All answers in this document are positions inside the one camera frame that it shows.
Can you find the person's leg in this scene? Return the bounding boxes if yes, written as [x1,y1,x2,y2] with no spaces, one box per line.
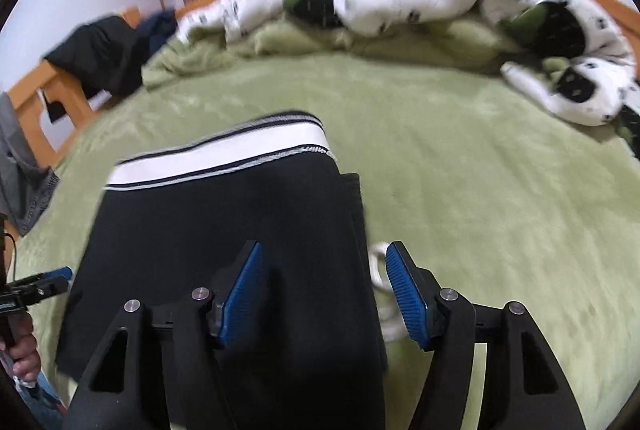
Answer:
[19,375,67,430]

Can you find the green fleece bed cover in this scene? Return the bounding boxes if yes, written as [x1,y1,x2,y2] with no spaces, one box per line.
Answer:
[15,54,640,430]

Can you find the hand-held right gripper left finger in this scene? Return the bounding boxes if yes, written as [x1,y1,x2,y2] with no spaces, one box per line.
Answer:
[62,241,263,430]

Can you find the wooden bed frame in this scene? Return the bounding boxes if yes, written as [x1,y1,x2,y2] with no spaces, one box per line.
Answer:
[0,0,640,241]

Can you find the dark blue garment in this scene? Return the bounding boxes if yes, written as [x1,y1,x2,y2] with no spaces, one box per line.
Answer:
[136,10,178,48]

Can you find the black pants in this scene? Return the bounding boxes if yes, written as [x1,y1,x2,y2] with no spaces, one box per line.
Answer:
[55,111,407,430]

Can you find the black jacket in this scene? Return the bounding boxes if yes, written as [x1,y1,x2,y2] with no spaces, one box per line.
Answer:
[44,14,151,98]

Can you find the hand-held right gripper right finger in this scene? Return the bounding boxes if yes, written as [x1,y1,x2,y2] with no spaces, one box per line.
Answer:
[385,241,586,430]

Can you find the grey jeans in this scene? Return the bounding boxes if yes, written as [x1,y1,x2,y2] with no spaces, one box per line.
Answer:
[0,92,61,238]

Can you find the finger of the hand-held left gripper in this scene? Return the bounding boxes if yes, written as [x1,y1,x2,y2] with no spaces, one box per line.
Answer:
[12,266,74,285]
[20,276,71,307]

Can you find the person's left hand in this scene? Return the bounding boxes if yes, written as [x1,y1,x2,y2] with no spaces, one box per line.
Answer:
[0,320,42,386]

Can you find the crumpled green blanket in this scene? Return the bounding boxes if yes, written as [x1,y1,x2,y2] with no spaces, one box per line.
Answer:
[142,17,551,90]

